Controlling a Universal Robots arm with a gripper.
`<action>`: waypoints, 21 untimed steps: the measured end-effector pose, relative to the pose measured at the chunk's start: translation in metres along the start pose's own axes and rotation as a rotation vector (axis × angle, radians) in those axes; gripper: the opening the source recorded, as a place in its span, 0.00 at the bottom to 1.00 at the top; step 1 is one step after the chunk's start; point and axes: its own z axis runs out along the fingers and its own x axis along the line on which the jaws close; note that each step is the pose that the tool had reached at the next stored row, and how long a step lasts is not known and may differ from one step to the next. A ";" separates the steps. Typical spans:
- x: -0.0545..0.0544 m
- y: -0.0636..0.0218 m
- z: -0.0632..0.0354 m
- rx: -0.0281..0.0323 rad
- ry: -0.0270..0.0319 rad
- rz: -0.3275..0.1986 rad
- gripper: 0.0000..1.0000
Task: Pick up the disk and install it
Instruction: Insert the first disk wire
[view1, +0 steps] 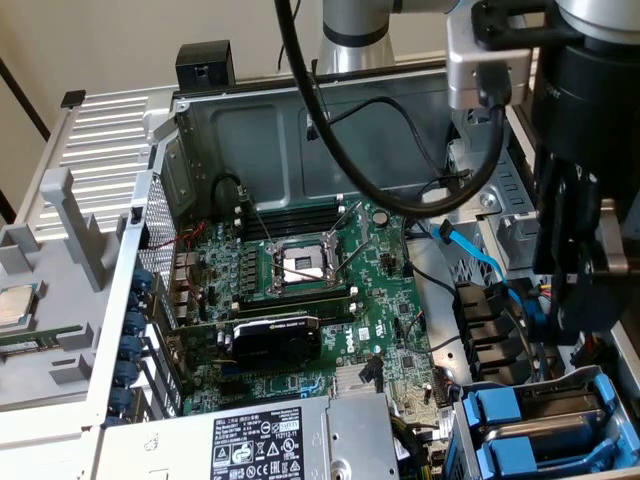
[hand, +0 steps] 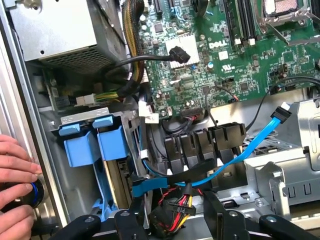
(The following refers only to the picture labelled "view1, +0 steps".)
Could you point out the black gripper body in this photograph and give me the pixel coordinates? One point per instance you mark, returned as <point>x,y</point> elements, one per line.
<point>590,110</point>

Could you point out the blue plastic disk carrier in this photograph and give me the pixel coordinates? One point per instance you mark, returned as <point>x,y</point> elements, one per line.
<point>507,452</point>

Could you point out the metal drive cage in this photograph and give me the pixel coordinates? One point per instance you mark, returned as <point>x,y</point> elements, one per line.
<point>505,200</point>

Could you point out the round coin cell battery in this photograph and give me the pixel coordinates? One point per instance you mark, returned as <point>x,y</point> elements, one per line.
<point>381,217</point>

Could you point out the hard drive in blue caddy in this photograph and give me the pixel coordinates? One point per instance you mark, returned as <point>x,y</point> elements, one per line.
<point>462,450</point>

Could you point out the green motherboard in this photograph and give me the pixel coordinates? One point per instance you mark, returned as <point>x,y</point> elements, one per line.
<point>360,305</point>

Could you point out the metal socket cover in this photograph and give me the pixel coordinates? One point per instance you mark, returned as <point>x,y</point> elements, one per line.
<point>334,250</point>

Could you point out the thin metal locking lever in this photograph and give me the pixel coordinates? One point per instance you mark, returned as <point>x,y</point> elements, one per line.
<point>256,217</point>
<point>302,272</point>

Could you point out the CPU socket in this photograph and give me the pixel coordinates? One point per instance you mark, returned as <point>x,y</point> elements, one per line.
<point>300,262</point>

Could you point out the silver chipset heatsink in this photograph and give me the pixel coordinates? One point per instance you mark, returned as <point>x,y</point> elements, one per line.
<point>347,382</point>

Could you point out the black RAM slot bank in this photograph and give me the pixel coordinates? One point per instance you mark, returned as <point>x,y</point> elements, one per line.
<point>290,300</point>
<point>290,217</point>

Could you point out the black graphics card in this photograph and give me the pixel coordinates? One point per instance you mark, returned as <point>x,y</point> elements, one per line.
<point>275,342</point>

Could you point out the open metal PC case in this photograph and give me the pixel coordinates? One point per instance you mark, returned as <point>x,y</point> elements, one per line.
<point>250,150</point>

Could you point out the grey power supply unit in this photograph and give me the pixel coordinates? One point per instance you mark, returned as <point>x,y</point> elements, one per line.
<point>250,440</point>

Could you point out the black box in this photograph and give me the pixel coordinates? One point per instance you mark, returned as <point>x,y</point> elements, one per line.
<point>205,65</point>

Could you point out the blue card retention latch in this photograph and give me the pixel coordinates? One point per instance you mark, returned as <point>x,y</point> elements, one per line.
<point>120,399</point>
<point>142,277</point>
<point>130,346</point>
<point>135,322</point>
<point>123,372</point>

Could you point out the grey parts rack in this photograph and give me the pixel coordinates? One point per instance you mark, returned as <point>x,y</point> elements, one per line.
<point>65,300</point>

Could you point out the small black end cap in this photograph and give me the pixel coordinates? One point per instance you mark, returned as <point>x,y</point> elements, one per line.
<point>73,98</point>

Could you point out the green RAM stick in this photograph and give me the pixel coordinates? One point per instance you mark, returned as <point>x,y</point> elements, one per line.
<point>40,336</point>

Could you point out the silver CPU chip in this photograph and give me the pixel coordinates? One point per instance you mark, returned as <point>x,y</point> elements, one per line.
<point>17,307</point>

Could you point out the black ribbed plastic bracket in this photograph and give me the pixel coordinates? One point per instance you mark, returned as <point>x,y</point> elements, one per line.
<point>480,320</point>

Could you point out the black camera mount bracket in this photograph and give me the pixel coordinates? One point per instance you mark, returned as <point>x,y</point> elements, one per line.
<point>490,37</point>

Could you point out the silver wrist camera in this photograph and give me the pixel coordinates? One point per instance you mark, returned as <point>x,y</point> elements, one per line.
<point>465,75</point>

